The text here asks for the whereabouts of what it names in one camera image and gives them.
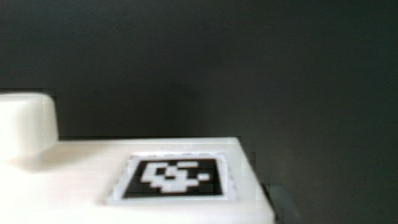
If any white drawer tray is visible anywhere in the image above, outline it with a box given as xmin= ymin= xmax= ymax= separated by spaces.
xmin=0 ymin=93 xmax=276 ymax=224

